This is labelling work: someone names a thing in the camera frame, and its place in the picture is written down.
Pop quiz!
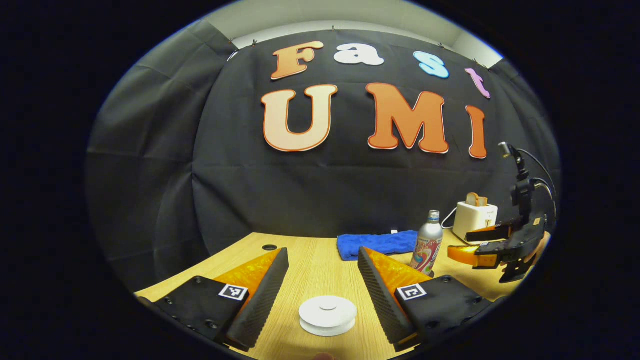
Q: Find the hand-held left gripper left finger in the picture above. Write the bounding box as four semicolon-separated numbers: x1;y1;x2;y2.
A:
136;247;290;352

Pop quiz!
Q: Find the silver water bottle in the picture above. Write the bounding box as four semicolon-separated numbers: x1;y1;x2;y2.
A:
409;210;444;276

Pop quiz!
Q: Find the white toaster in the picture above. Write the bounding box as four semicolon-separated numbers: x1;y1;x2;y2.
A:
452;201;499;245

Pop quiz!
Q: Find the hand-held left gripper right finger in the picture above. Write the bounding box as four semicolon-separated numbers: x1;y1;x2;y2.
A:
357;246;506;352

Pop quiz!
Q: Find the blue cloth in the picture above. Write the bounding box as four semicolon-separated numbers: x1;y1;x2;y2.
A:
336;230;419;262

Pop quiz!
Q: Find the black backdrop cloth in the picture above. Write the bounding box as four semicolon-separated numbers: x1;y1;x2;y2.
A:
84;20;562;293

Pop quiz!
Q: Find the white teacup lid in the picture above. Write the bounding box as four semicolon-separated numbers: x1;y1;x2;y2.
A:
299;295;359;329

